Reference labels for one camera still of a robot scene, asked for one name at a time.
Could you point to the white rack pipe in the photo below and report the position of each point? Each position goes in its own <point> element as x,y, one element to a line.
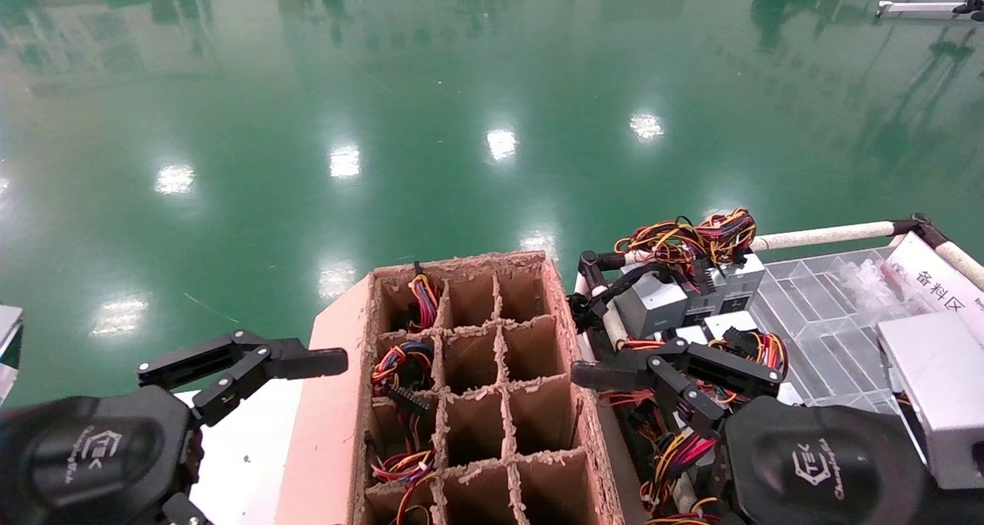
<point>822,236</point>
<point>611,321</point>
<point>965,262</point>

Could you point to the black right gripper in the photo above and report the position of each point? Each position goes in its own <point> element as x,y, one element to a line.
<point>822,463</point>

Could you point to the clear acrylic divider tray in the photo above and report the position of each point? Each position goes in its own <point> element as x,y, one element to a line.
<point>815,333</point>

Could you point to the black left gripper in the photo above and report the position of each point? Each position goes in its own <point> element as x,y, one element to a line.
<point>92,456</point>

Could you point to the white sign with Chinese text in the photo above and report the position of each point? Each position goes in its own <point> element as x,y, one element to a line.
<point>938,287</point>

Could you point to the black pipe joint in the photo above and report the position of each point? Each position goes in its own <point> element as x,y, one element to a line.
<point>919,227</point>
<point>592,265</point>

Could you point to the cardboard box with dividers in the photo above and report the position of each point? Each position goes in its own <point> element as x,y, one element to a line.
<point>330,433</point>

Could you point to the clear plastic parts bag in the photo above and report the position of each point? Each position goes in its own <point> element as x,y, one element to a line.
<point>869,279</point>

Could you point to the white equipment base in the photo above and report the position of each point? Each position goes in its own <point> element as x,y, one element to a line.
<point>915,8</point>

